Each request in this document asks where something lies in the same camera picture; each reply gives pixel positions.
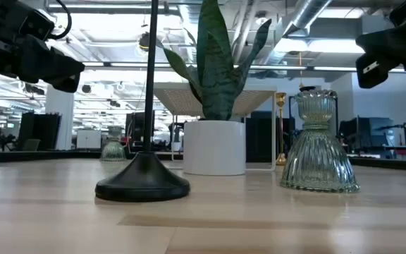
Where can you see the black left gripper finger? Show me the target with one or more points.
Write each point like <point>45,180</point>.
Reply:
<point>48,63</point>
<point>67,84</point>

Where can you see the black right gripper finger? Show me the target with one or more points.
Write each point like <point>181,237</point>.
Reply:
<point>365,81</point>
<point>400,44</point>

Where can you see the green ribbed glass candle holder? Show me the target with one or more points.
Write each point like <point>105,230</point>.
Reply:
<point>317,158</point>
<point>113,151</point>

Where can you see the tall gold candlestick holder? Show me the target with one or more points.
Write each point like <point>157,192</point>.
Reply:
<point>281,99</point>

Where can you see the black metal candlestick holder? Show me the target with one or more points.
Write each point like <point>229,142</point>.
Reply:
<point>143,180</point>

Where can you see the white building column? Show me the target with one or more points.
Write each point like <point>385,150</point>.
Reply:
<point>60,120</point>

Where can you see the black desk monitor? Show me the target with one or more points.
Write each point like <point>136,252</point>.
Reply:
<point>361,132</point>

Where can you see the black office partition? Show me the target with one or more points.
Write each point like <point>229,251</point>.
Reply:
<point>41,130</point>

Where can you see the white low cabinet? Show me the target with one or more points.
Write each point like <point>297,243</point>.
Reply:
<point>88,139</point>

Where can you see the grey office chair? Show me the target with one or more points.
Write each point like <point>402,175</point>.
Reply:
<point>31,145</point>

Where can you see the black computer screen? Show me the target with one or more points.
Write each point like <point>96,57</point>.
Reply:
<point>136,125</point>

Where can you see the white perforated metal shelf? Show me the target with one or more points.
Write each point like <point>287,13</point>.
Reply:
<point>182,98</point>

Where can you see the black storage cabinet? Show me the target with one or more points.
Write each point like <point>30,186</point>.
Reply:
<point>259,137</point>

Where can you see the green snake plant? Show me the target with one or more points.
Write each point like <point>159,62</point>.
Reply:
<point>217,81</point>

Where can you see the white round plant pot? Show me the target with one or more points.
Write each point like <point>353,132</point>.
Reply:
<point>213,148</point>

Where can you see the silver ventilation duct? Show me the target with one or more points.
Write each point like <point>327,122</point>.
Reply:
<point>305,14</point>

